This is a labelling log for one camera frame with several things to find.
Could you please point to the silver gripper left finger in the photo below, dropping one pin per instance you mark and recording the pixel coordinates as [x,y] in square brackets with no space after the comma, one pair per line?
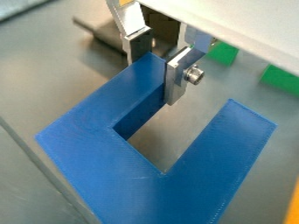
[134,33]

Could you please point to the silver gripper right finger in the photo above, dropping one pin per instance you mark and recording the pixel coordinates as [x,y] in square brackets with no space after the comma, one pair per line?
[181,70]

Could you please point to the blue U-shaped block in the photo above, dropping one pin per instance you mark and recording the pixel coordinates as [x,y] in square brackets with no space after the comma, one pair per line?
[124,189]

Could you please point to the green arch-shaped block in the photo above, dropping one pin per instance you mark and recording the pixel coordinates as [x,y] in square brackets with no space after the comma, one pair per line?
[273,76]

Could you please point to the yellow long rectangular block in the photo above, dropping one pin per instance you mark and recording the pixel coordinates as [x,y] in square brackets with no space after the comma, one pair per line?
[291,217]

